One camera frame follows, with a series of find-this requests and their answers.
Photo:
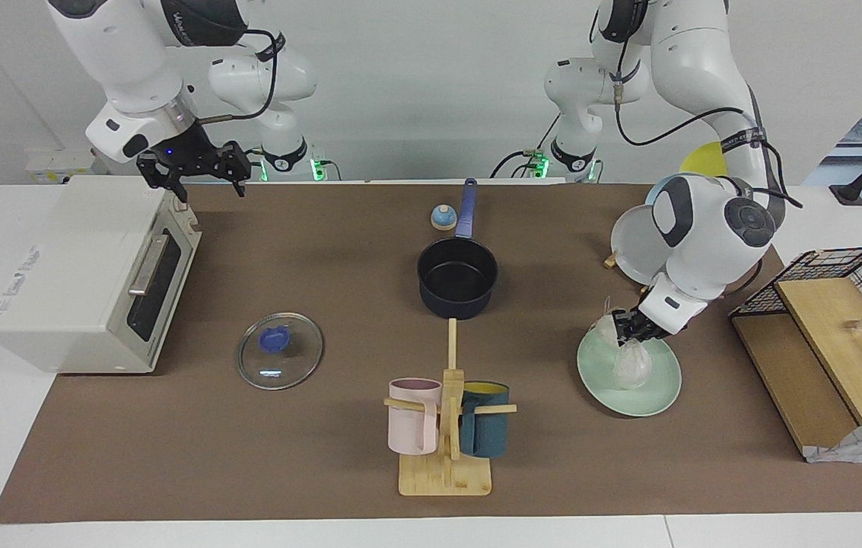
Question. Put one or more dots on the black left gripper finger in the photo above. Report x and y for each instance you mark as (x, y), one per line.
(621, 320)
(631, 336)

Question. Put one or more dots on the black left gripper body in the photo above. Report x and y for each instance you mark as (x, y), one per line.
(647, 326)

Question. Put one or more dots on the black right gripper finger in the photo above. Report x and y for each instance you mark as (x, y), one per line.
(179, 190)
(241, 185)

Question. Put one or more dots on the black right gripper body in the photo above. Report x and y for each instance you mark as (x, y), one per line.
(195, 160)

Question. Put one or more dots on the clear plastic bag item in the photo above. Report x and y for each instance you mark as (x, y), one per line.
(632, 369)

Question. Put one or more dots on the glass lid with blue knob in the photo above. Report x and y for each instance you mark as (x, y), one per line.
(301, 358)

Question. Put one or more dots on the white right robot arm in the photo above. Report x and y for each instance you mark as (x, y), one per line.
(126, 61)

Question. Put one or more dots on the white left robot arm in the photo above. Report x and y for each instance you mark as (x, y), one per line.
(712, 228)

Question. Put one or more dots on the wooden plate rack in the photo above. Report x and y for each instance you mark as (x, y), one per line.
(611, 260)

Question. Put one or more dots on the pale green plate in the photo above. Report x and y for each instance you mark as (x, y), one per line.
(659, 396)

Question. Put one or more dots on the grey plate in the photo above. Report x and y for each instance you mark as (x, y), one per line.
(632, 243)

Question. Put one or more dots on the light blue plate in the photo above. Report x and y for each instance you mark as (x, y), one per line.
(651, 196)

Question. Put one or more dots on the yellow plate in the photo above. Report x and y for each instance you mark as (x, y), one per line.
(701, 160)

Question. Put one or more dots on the cream toaster oven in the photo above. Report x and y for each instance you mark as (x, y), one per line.
(65, 274)

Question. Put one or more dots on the dark teal mug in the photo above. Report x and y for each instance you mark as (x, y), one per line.
(485, 434)

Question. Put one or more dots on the wooden mug tree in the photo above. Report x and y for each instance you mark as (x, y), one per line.
(446, 479)

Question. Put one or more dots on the pink mug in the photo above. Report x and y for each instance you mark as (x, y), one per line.
(411, 430)

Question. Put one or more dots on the brown table mat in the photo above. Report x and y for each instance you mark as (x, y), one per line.
(286, 441)

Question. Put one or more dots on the white wall outlet box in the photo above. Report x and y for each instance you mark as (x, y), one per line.
(58, 164)

